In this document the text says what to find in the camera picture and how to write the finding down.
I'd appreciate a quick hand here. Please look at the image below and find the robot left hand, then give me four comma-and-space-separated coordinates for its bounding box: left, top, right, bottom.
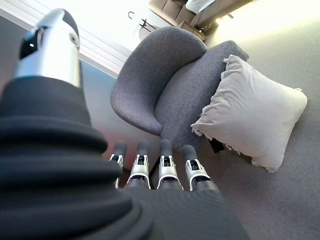
0, 8, 251, 240

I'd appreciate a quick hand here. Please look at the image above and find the white fringed cushion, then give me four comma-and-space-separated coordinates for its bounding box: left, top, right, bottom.
191, 54, 308, 174

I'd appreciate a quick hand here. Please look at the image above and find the beige sofa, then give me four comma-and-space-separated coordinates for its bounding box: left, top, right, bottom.
148, 0, 235, 28

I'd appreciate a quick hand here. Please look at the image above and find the large glossy flat screen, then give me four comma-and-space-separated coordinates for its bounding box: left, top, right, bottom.
79, 63, 119, 131

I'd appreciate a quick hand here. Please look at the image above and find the grey fabric armchair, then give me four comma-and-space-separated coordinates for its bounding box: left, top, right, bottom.
109, 26, 250, 154

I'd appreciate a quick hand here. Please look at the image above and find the small round pale table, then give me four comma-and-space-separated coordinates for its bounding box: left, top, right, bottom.
134, 18, 162, 42

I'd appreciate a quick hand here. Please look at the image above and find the beige side table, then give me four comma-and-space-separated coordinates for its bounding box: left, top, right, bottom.
178, 20, 207, 42

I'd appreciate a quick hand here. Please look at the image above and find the white sheet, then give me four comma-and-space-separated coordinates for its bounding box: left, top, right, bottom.
186, 0, 216, 13

